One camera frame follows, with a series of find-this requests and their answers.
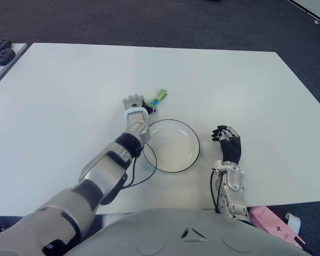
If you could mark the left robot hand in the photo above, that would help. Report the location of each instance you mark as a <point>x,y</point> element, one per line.
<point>134,102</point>

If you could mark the grey robot torso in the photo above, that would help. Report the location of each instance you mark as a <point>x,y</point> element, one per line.
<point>181,234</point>

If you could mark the pink cardboard box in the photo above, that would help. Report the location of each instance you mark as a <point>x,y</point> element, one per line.
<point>269,221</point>

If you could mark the white paper slip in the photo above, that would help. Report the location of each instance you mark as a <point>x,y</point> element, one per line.
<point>293,222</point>

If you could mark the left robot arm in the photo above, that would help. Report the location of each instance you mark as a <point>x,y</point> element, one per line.
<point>82,186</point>

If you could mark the white background table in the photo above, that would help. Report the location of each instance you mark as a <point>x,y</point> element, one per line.
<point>316,10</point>

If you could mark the green white toothpaste tube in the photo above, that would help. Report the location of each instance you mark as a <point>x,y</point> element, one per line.
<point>157,98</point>

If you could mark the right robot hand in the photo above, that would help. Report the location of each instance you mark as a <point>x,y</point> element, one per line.
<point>230,150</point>

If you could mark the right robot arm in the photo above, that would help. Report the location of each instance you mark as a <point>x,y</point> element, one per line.
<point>230,189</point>

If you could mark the white plate black rim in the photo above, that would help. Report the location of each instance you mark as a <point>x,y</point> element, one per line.
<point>173,145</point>

